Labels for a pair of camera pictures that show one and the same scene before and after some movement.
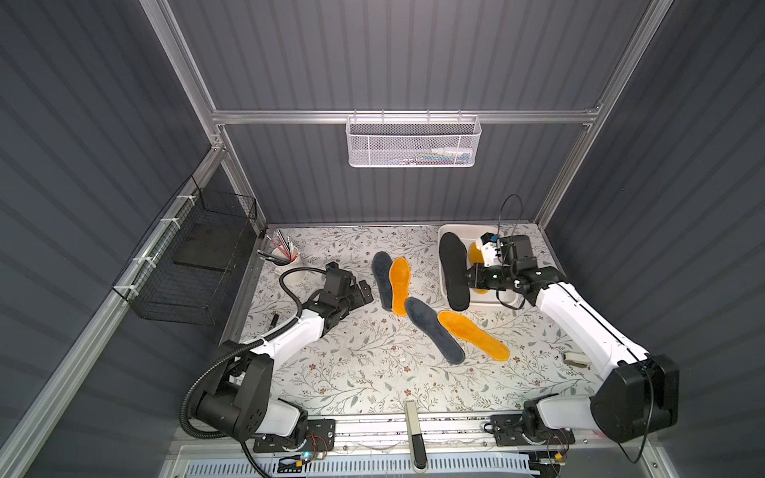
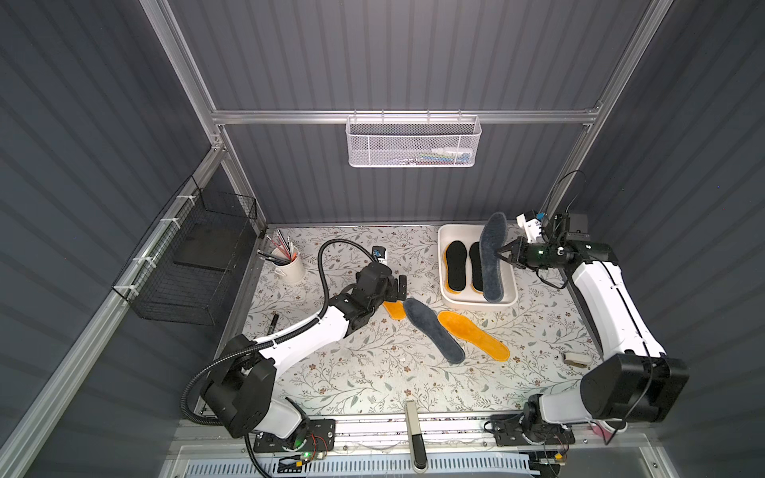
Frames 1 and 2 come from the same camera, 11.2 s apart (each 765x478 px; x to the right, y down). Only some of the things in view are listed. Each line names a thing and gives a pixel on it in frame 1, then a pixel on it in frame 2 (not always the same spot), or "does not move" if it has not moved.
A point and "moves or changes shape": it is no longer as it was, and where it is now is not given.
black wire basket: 188,271 does not move
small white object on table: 577,359 does not move
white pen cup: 292,252 does not move
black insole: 452,252 moves or changes shape
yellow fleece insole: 399,274 moves or changes shape
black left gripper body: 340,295 → 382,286
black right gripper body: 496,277 → 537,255
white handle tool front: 416,443 does not move
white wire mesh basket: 413,140 does not move
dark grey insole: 427,317 does not move
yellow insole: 475,336 does not move
